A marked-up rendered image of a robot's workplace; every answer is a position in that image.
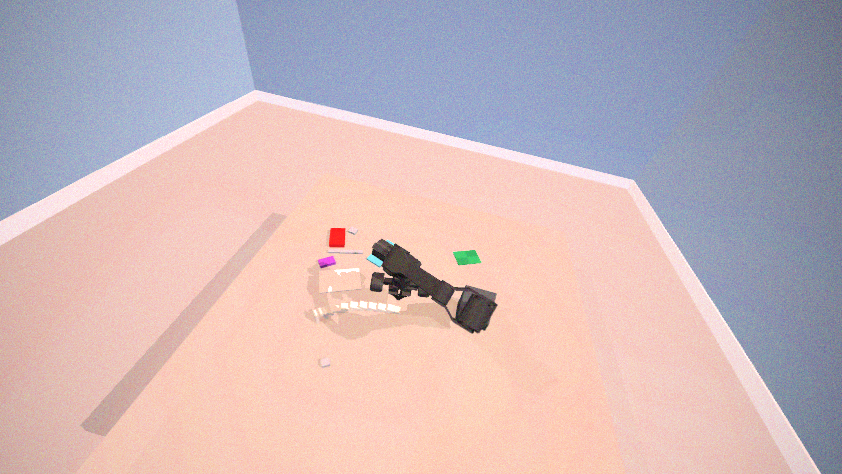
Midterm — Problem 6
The light blue flat rectangular block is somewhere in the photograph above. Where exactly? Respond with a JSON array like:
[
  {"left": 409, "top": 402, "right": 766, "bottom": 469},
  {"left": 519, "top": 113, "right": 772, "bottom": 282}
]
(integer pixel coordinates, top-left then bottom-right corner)
[{"left": 366, "top": 240, "right": 394, "bottom": 268}]

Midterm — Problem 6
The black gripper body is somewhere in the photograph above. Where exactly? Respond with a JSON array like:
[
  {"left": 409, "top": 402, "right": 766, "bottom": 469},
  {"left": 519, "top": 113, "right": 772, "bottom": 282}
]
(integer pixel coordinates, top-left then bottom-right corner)
[{"left": 370, "top": 272, "right": 430, "bottom": 298}]

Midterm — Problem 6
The purple rectangular block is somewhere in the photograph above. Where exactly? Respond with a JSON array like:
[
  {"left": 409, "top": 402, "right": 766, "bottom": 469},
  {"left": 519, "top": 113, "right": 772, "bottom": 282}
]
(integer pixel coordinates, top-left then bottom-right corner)
[{"left": 318, "top": 256, "right": 336, "bottom": 269}]

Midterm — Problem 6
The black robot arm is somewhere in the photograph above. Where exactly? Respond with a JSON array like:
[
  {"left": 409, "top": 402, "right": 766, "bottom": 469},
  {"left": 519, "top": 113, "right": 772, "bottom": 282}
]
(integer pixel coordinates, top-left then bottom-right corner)
[{"left": 372, "top": 239, "right": 498, "bottom": 334}]

